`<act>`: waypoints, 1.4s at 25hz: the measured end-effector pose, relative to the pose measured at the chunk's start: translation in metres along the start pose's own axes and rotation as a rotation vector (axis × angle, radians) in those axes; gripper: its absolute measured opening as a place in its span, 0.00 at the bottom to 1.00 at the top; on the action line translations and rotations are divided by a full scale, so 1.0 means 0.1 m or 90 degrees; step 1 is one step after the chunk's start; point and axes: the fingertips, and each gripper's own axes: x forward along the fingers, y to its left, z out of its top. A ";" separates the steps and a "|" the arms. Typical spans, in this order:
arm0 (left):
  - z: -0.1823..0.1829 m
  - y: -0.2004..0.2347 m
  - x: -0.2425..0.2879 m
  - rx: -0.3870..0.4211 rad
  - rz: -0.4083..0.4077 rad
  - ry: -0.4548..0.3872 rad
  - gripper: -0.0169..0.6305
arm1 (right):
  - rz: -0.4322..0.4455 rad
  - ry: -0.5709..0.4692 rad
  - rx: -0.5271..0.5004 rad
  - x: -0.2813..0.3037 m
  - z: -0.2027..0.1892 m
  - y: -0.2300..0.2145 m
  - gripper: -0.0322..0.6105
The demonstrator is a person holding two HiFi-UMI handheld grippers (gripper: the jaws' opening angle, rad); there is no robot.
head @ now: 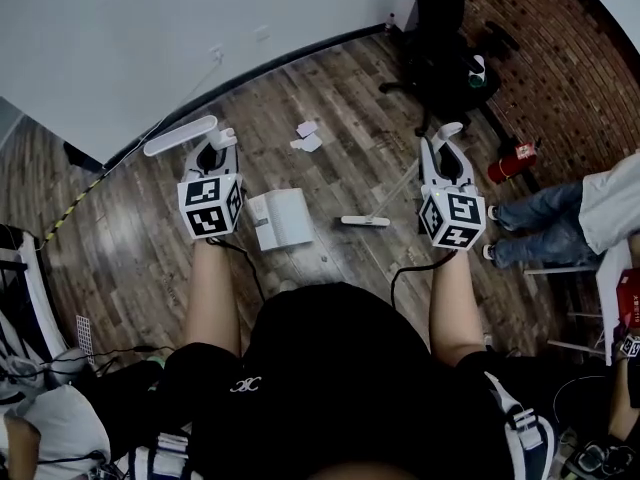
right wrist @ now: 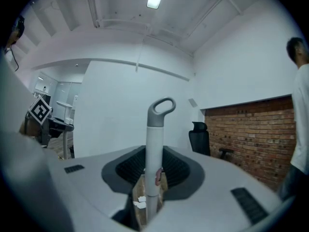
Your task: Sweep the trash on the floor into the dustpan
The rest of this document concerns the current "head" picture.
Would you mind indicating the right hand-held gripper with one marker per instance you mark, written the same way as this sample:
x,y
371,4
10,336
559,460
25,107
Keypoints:
x,y
452,218

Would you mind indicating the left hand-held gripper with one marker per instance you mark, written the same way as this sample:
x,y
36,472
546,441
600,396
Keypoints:
x,y
210,203

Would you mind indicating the large white paper trash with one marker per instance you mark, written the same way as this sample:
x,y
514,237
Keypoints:
x,y
307,143

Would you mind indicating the small white paper trash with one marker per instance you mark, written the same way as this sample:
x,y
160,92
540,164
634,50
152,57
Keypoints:
x,y
306,128

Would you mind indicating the person's right forearm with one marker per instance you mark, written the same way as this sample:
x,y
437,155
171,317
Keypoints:
x,y
455,308

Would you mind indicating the another person's forearm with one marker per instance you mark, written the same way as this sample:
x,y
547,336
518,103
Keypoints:
x,y
624,403

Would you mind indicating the person's left forearm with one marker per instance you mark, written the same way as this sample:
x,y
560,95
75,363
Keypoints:
x,y
212,293

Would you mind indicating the wooden floor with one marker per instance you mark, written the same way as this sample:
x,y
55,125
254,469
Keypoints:
x,y
150,248

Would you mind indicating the red fire extinguisher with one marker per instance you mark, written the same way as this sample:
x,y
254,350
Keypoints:
x,y
505,168

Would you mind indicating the black baseboard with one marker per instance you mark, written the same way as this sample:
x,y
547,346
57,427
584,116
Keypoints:
x,y
120,154

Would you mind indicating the black office chair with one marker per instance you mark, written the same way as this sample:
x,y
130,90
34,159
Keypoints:
x,y
440,68

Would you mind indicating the white and green cup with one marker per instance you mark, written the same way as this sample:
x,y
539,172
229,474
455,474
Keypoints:
x,y
477,70

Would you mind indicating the yellow black striped strip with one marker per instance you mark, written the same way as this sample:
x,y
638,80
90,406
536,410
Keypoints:
x,y
70,209

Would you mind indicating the small clear bottle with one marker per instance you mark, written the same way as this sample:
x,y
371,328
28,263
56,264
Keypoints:
x,y
390,22

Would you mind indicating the white table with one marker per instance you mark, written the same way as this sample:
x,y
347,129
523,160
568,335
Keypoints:
x,y
609,288

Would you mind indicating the white perforated board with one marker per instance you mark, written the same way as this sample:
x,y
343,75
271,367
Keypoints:
x,y
84,337

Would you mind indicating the red box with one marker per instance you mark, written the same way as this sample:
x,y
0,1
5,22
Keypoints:
x,y
630,298

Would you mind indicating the person's black clothed torso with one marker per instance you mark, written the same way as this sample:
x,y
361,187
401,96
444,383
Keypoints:
x,y
340,378

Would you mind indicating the white navy sneaker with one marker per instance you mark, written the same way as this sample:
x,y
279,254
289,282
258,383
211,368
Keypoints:
x,y
527,430

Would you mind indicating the white blue striped cloth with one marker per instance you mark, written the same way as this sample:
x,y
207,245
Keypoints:
x,y
165,455

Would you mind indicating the grey white bag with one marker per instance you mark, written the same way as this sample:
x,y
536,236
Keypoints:
x,y
65,423

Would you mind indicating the white wall outlet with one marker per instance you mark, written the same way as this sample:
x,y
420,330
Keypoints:
x,y
216,54

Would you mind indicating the white metal frame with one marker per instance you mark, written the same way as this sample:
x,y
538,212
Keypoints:
x,y
37,293

